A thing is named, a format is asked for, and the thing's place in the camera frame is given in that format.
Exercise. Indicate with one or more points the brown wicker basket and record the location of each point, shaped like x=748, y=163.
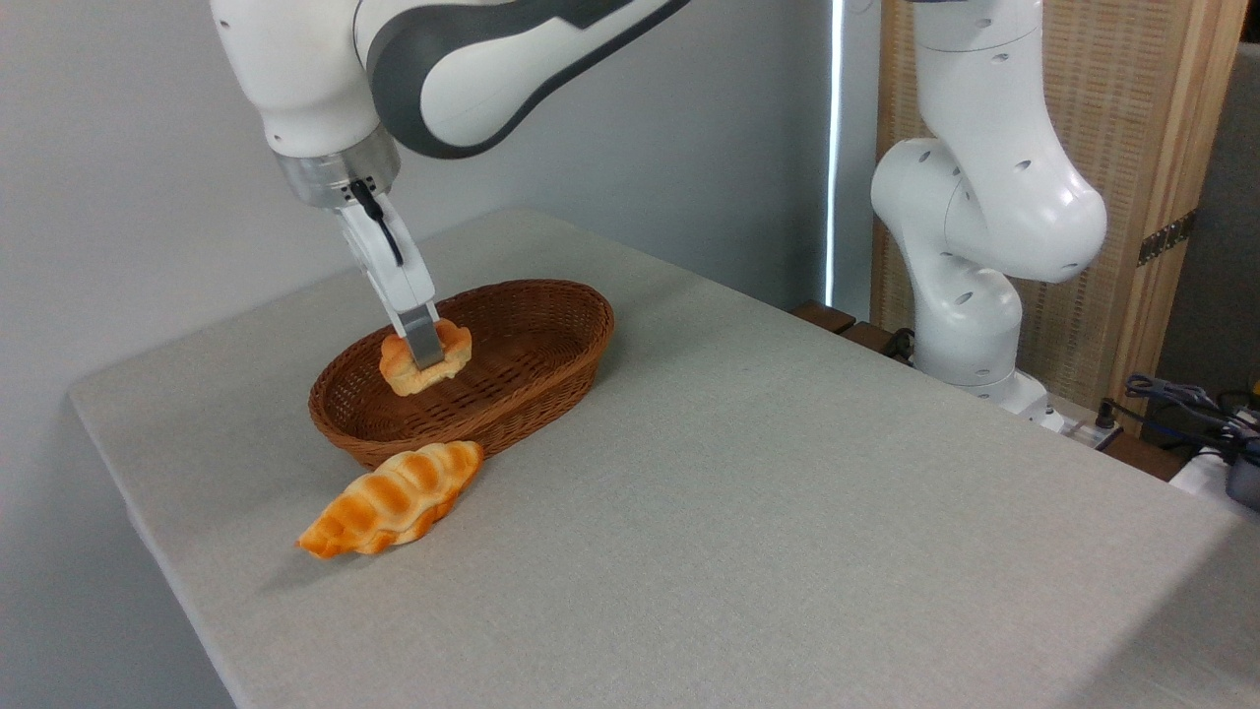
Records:
x=551, y=364

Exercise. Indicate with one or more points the white power strip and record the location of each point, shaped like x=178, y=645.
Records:
x=1078, y=428

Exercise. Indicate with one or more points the striped croissant bread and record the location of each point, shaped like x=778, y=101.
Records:
x=394, y=502

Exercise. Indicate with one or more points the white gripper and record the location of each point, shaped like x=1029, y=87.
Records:
x=394, y=276

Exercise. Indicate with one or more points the wooden woven screen panel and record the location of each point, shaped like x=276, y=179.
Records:
x=1142, y=118

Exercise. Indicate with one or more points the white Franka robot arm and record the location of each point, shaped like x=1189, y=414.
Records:
x=984, y=197

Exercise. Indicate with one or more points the small round bread bun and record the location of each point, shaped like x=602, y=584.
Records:
x=399, y=369

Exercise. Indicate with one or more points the dark wooden block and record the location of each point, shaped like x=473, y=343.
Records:
x=825, y=316
x=871, y=338

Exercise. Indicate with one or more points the metal screen hinge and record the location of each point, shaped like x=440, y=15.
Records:
x=1166, y=238

